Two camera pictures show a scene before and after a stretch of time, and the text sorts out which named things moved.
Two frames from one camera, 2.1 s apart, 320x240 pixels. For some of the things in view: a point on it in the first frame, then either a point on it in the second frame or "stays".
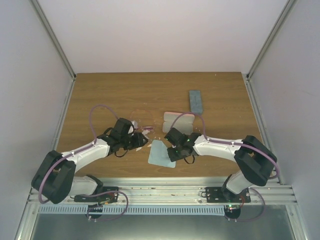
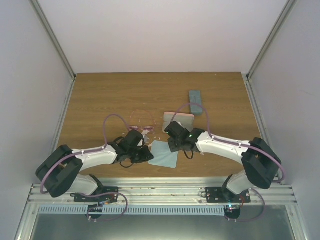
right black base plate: (214, 194) stays
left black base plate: (106, 194) stays
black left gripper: (138, 141) to (145, 157)
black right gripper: (173, 157) to (173, 148)
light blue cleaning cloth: (159, 155) stays
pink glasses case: (182, 123) stays
